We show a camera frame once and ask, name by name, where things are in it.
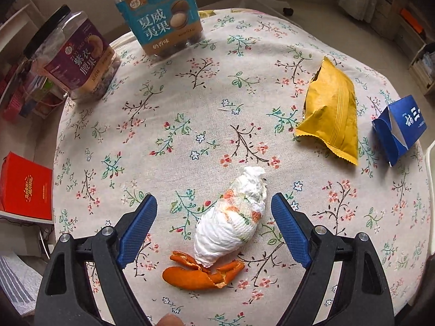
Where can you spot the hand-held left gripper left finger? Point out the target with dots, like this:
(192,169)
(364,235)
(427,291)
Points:
(137,231)

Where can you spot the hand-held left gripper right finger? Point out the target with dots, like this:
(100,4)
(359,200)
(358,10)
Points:
(289,227)

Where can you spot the printed white tissue wad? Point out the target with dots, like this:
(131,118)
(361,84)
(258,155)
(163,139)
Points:
(231,231)

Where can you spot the orange peel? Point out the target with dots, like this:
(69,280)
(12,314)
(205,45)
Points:
(190,278)

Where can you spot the yellow snack wrapper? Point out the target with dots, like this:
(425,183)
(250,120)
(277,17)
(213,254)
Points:
(334,115)

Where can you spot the blue cardboard box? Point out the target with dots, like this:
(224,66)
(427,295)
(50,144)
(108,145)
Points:
(397,132)

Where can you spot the person's left hand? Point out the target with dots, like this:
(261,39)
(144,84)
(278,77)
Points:
(171,321)

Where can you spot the red cardboard box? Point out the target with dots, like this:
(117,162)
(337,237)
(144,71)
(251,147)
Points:
(23,186)

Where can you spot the striped grey cloth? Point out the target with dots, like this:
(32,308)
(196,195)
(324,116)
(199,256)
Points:
(13,278)

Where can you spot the floral tablecloth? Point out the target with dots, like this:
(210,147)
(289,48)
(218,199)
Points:
(204,108)

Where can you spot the pink storage basket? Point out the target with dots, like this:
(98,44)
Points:
(15,107)

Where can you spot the purple label nut jar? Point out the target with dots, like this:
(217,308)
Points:
(78,61)

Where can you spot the stack of books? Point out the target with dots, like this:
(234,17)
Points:
(423,68)

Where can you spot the blue label nut jar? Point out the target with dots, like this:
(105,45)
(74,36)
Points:
(163,23)

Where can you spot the wooden desk with shelves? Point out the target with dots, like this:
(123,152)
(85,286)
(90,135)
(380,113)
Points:
(390,13)

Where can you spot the white bookshelf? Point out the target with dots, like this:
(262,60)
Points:
(13,27)

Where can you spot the orange box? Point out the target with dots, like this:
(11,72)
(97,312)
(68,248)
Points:
(411,20)

